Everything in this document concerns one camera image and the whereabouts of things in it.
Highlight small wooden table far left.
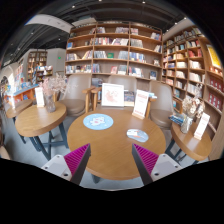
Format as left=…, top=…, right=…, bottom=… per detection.
left=4, top=98, right=34, bottom=145

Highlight beige armchair left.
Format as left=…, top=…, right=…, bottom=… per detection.
left=60, top=73, right=94, bottom=117

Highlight glass vase dried flowers right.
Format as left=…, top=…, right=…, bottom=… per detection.
left=181, top=84, right=205, bottom=134

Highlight white framed picture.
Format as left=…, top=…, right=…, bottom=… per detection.
left=101, top=83, right=124, bottom=107

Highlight white orange sign stand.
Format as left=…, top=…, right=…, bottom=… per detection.
left=132, top=90, right=149, bottom=119

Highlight large wooden bookshelf centre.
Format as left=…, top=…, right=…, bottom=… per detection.
left=65, top=21, right=162, bottom=80

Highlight orange display shelf left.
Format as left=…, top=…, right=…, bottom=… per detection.
left=4, top=84, right=38, bottom=104

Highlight white sign on left table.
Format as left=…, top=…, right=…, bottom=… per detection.
left=35, top=87, right=45, bottom=107

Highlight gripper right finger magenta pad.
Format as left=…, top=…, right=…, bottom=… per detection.
left=132, top=144, right=182, bottom=185

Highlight round wooden right table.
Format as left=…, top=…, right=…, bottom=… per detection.
left=165, top=122, right=212, bottom=164

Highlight round blue mouse pad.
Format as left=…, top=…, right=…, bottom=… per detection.
left=83, top=113, right=114, bottom=130

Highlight white sign on right table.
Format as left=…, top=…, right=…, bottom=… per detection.
left=194, top=112, right=210, bottom=140

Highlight white sign on table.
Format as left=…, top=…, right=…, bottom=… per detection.
left=194, top=112, right=210, bottom=140
left=35, top=87, right=45, bottom=107

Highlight round wooden left table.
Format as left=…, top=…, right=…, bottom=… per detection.
left=14, top=100, right=69, bottom=162

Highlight book stack on right table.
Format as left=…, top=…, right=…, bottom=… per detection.
left=169, top=114, right=184, bottom=125

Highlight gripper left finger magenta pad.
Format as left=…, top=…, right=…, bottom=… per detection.
left=42, top=144, right=91, bottom=185

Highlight glass vase dried flowers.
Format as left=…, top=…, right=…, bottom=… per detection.
left=181, top=84, right=205, bottom=134
left=39, top=74, right=67, bottom=113

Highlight wooden bookshelf right wall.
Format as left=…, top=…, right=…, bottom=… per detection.
left=161, top=25, right=224, bottom=141

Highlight beige armchair right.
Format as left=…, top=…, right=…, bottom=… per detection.
left=145, top=80, right=175, bottom=130

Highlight distant wooden bookshelf left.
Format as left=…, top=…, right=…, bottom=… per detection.
left=27, top=51, right=53, bottom=84

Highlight glass vase dried flowers left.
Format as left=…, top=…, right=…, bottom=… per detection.
left=39, top=74, right=67, bottom=113

